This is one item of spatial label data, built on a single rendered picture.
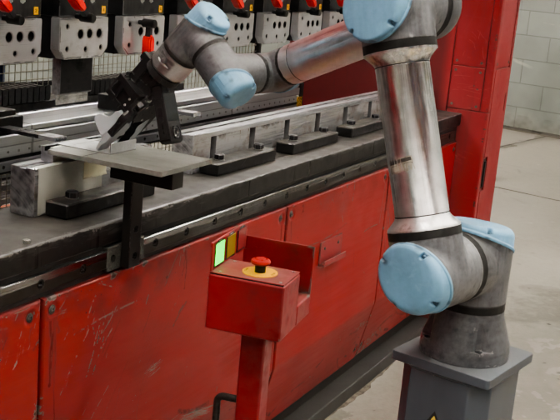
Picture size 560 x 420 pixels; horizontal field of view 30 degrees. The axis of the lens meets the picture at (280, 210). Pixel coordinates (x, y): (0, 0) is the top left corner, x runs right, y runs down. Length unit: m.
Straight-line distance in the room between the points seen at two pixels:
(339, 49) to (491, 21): 2.15
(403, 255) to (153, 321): 0.81
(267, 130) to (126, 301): 0.84
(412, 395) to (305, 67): 0.61
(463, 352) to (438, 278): 0.21
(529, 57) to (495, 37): 5.81
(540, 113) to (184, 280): 7.63
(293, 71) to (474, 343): 0.59
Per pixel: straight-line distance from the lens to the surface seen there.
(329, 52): 1.86
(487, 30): 3.97
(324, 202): 2.93
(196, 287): 2.38
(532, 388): 3.82
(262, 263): 2.08
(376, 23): 1.59
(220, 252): 2.11
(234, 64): 1.88
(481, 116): 3.99
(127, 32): 2.18
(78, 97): 2.15
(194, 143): 2.49
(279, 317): 2.06
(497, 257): 1.72
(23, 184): 2.05
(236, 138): 2.67
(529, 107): 9.79
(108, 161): 1.98
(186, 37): 1.92
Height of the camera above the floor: 1.41
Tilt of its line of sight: 14 degrees down
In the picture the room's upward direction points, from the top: 5 degrees clockwise
